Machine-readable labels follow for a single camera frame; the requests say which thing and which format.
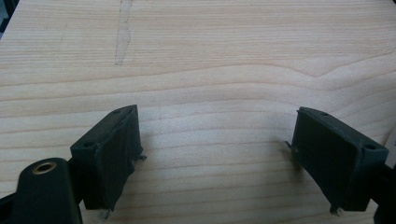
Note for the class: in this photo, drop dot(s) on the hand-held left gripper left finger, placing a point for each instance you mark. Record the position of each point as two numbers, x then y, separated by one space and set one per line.
106 161

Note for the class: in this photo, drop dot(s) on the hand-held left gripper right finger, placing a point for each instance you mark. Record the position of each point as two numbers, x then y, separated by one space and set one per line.
336 161

